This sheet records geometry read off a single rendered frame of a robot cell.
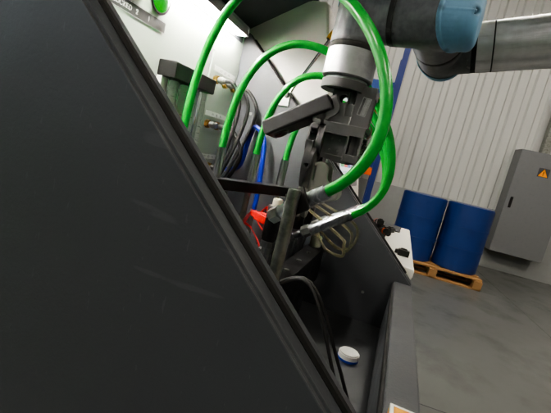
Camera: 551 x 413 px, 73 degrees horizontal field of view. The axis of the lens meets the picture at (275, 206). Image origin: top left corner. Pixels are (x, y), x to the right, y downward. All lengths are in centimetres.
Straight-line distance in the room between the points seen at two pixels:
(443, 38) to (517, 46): 15
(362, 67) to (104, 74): 36
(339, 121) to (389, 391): 36
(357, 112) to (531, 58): 26
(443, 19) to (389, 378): 44
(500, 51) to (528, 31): 4
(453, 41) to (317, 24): 51
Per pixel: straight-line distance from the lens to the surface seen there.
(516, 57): 68
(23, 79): 37
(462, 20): 55
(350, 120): 56
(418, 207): 527
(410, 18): 56
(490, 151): 736
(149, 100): 29
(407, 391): 50
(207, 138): 91
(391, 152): 65
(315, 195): 44
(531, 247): 732
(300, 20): 103
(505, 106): 747
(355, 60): 56
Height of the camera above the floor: 118
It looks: 9 degrees down
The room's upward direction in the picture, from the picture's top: 13 degrees clockwise
